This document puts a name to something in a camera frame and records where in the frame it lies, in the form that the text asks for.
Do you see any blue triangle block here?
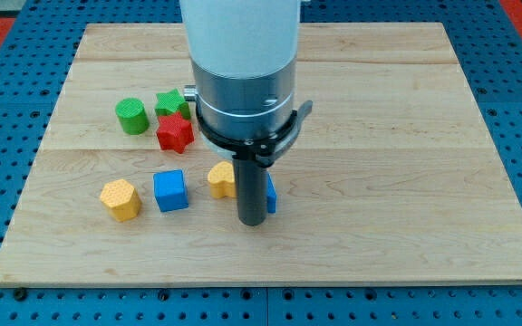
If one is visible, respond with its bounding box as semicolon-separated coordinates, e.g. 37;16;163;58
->
266;173;277;214

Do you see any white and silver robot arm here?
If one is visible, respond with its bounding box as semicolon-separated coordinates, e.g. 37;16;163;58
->
179;0;307;165

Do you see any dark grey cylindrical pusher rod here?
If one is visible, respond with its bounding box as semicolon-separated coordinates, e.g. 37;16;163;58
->
233;159;267;226

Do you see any yellow heart block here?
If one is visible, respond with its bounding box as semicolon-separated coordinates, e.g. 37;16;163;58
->
208;161;237;198

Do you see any red star block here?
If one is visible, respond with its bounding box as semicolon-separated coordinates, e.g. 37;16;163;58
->
156;112;194;154

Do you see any blue cube block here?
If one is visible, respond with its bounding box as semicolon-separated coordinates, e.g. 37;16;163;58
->
153;169;189;212

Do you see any green star block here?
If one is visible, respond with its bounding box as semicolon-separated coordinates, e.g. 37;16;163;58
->
155;89;191;120

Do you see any green cylinder block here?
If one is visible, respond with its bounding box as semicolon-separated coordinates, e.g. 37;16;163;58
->
115;98;150;135

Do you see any light wooden board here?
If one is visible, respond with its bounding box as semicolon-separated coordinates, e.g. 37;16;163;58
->
0;23;522;288

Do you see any yellow hexagon block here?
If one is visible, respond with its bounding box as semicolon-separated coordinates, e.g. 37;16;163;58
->
100;179;141;222

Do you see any black clamp ring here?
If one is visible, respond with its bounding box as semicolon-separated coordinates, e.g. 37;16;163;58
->
194;100;314;169

